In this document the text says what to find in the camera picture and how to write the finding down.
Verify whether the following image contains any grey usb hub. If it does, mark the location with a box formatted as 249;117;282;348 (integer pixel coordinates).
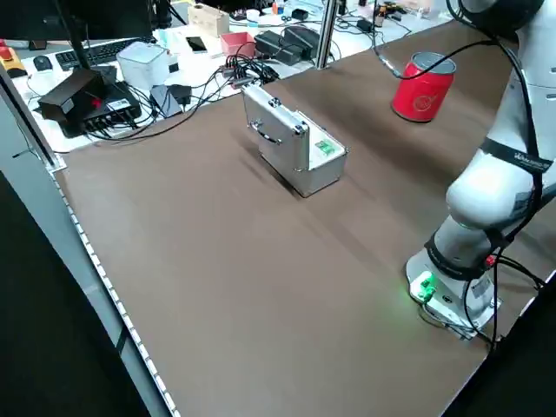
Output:
218;56;280;90

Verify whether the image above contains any black power adapter brick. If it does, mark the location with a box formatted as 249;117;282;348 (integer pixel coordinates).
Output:
253;29;301;66
281;24;321;60

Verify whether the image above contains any smartphone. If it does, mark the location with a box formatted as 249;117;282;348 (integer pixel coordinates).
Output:
185;35;209;55

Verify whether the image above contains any black base cable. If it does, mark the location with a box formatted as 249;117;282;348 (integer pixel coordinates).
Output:
461;255;546;355

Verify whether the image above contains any black keyboard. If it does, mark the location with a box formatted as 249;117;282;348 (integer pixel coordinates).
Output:
55;37;147;72

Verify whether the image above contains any red emergency stop button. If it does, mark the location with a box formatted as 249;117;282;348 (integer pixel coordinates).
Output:
0;38;25;80

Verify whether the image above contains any black cardboard box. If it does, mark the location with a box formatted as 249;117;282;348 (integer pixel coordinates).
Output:
37;66;119;123

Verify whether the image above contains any white cube box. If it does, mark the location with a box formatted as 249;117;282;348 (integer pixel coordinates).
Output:
116;40;171;91

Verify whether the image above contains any red push-button trash can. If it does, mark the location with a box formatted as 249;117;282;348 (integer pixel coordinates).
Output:
390;51;458;125

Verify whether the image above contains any aluminium corner frame rail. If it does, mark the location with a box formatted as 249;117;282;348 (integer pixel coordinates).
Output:
0;64;182;417

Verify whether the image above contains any silver aluminium case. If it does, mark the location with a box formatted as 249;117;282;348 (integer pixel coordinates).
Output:
241;83;351;199

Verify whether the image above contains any wooden box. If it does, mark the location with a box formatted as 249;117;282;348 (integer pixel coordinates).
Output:
187;4;231;40

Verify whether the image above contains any aluminium frame post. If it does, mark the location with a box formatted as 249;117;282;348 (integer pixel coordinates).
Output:
315;0;339;70

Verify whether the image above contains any black network switch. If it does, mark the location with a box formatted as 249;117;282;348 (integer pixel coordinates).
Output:
60;80;144;140

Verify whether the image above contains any black plug adapter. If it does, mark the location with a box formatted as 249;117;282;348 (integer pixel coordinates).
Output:
149;83;193;118

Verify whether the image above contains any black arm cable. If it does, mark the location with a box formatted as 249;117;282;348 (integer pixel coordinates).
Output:
372;39;545;244

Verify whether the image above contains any pink plastic box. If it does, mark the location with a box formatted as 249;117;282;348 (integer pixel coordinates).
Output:
218;30;257;60

